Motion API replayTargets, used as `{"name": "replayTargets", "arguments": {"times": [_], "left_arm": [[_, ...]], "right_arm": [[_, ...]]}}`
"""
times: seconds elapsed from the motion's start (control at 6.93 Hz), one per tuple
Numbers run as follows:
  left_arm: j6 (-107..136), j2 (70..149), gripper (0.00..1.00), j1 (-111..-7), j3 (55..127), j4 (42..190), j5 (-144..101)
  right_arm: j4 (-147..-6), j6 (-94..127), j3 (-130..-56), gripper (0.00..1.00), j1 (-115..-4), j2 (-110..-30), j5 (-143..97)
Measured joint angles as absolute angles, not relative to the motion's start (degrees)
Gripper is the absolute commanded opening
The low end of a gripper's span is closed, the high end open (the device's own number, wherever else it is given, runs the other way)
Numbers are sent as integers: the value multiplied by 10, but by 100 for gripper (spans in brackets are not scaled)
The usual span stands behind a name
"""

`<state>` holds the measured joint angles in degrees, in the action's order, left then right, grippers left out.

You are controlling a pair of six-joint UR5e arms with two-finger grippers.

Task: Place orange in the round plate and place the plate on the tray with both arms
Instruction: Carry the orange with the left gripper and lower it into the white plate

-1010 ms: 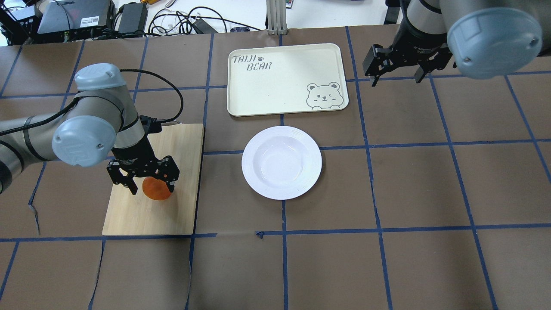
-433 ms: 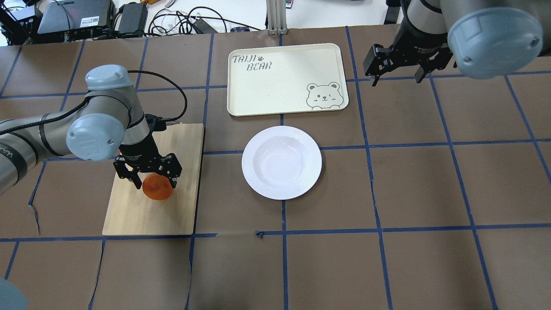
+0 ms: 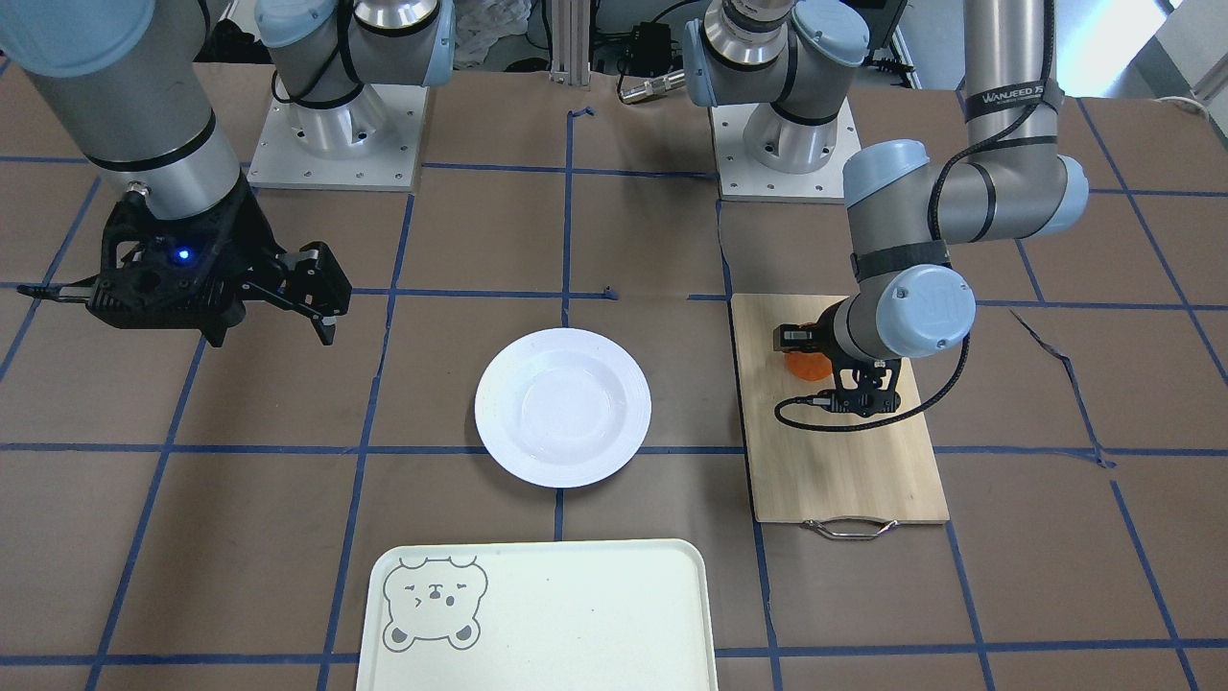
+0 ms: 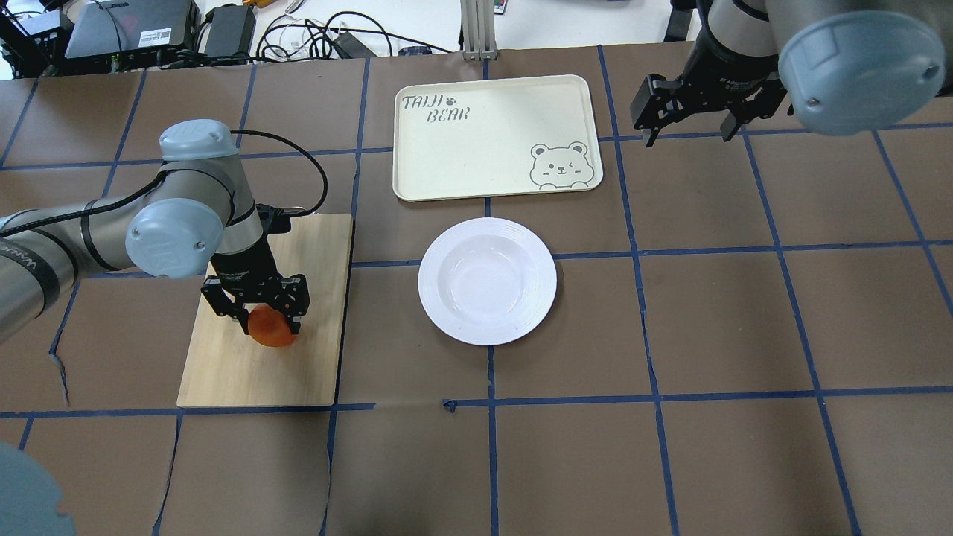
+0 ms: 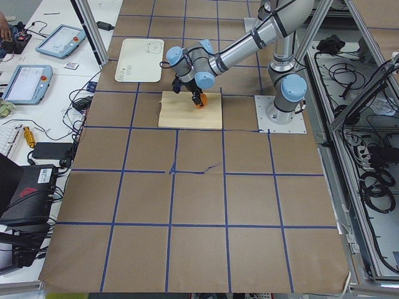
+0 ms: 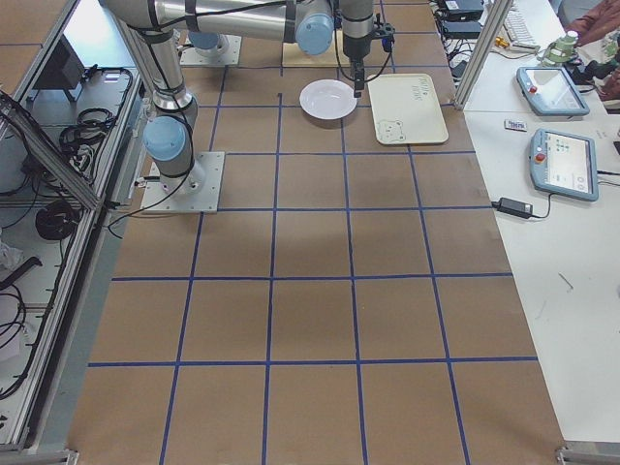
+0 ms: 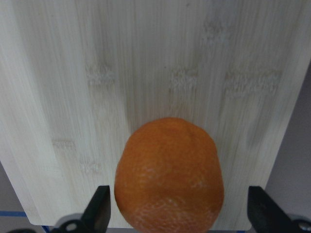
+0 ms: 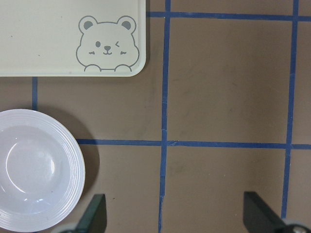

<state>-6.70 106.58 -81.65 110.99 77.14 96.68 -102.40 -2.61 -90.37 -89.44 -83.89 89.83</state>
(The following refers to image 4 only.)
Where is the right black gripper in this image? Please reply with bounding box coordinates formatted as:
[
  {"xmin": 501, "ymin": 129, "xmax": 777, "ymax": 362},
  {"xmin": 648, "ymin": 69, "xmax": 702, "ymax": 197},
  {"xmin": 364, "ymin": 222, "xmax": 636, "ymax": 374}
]
[{"xmin": 630, "ymin": 45, "xmax": 786, "ymax": 148}]

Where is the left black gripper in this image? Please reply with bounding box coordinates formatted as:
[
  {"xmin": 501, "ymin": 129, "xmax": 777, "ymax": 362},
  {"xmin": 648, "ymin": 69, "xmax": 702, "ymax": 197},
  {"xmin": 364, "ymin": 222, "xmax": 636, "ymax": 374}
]
[{"xmin": 201, "ymin": 253, "xmax": 310, "ymax": 335}]

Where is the orange fruit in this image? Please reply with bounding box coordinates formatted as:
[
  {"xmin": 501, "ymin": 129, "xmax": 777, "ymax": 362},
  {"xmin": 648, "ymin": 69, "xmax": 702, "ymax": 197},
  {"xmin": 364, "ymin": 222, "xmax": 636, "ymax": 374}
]
[{"xmin": 248, "ymin": 303, "xmax": 298, "ymax": 348}]

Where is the white round plate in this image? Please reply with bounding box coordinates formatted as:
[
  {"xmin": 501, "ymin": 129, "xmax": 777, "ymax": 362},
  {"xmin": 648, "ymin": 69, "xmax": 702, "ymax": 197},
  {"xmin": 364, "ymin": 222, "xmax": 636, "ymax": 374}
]
[{"xmin": 416, "ymin": 217, "xmax": 558, "ymax": 346}]

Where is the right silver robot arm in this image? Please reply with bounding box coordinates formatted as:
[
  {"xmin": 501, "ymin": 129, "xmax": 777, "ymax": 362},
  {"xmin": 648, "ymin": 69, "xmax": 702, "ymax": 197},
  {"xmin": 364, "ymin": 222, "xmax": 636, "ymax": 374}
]
[{"xmin": 630, "ymin": 1, "xmax": 952, "ymax": 147}]

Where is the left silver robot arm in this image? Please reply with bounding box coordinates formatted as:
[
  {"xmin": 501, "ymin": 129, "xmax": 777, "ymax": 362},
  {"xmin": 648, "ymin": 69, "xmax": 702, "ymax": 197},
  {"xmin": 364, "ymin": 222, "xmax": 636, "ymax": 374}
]
[{"xmin": 1, "ymin": 119, "xmax": 310, "ymax": 339}]

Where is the cream bear tray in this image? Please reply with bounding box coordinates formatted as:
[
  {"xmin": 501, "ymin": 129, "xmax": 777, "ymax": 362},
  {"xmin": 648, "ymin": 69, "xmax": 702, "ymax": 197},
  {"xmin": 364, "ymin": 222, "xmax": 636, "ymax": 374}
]
[{"xmin": 392, "ymin": 74, "xmax": 605, "ymax": 202}]

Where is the wooden cutting board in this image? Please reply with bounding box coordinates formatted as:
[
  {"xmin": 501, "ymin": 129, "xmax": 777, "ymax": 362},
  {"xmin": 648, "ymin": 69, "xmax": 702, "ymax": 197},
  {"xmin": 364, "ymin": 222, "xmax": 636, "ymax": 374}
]
[{"xmin": 177, "ymin": 214, "xmax": 354, "ymax": 408}]

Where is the black power brick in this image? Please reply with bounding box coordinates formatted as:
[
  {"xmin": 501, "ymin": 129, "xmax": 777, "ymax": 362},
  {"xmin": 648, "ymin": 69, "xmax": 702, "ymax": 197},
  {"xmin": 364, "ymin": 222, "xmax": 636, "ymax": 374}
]
[{"xmin": 202, "ymin": 4, "xmax": 255, "ymax": 63}]

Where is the aluminium frame post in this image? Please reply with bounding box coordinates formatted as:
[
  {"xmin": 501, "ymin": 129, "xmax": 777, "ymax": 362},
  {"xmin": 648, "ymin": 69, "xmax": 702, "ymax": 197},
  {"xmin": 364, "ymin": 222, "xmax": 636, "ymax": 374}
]
[{"xmin": 459, "ymin": 0, "xmax": 498, "ymax": 61}]

